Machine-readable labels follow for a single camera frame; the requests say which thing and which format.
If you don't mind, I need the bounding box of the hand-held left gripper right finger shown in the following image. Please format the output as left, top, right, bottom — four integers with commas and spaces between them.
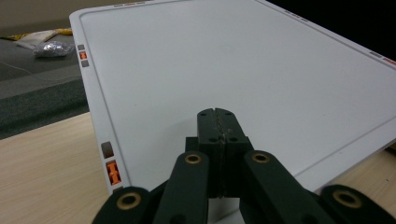
215, 107, 255, 199

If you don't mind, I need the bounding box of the crumpled clear plastic bag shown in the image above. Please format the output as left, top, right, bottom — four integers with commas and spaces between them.
33, 41, 76, 58

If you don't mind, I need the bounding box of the white two-tier shoe rack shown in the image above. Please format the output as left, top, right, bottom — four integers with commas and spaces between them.
68, 0, 396, 224

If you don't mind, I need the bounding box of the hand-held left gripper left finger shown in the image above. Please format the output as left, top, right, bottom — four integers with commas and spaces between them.
185, 107, 224, 199

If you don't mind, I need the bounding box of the yellow object on floor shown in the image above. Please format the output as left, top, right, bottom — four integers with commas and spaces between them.
15, 29, 60, 49

